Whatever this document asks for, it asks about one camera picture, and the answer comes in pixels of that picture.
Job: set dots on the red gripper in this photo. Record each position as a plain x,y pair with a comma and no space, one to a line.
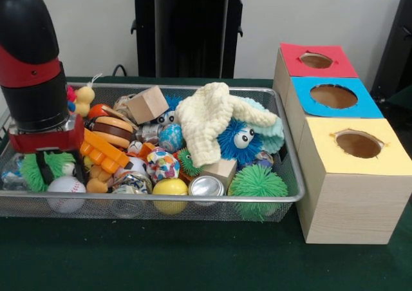
48,140

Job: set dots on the green spiky ball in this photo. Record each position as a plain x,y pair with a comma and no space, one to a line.
257,185
61,163

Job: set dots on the cream muslin cloth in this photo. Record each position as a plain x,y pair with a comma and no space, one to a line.
206,123

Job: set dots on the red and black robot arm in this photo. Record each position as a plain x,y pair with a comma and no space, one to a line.
26,20

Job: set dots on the clear mesh bin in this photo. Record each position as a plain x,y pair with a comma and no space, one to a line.
193,91

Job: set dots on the wooden box with three holes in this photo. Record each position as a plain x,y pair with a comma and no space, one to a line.
347,201

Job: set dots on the white baseball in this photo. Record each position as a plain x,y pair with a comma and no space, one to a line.
67,188

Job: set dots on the orange plastic comb toy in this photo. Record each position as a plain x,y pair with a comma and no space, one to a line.
103,150

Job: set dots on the toy hamburger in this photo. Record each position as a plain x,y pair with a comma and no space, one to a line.
116,127

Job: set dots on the plain wooden cube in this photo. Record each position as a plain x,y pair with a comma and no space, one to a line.
148,104

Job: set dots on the yellow ball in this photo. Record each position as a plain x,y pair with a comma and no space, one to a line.
170,188

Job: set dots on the silver can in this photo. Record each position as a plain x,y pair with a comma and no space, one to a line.
206,187

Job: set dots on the dark green tablecloth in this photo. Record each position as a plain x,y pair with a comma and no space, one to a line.
193,259

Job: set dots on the blue fuzzy toy with eyes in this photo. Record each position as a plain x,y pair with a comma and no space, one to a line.
228,143

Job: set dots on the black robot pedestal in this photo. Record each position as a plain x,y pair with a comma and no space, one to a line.
193,33

